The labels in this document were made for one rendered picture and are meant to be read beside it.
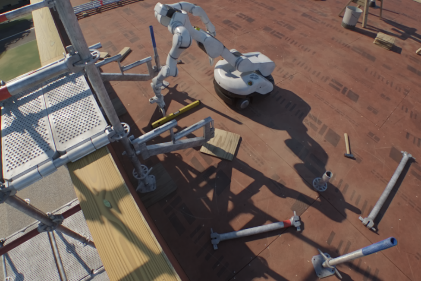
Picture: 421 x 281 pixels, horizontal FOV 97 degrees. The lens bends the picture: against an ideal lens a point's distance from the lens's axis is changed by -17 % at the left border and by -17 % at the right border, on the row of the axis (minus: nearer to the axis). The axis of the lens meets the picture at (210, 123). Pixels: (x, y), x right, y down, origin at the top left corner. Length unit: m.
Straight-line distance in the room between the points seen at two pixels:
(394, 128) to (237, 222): 2.10
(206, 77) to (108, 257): 2.27
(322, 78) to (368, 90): 0.65
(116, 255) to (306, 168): 1.66
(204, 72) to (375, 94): 2.28
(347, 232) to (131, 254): 1.59
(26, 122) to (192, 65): 2.07
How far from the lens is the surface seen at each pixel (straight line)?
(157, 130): 1.49
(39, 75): 1.05
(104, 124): 1.39
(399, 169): 2.59
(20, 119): 1.80
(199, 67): 2.99
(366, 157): 2.52
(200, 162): 1.99
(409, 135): 3.11
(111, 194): 1.19
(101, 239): 1.14
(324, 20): 5.09
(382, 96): 3.42
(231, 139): 2.11
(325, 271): 1.89
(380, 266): 2.12
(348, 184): 2.23
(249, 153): 2.07
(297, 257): 1.83
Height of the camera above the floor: 1.71
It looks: 49 degrees down
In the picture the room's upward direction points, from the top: straight up
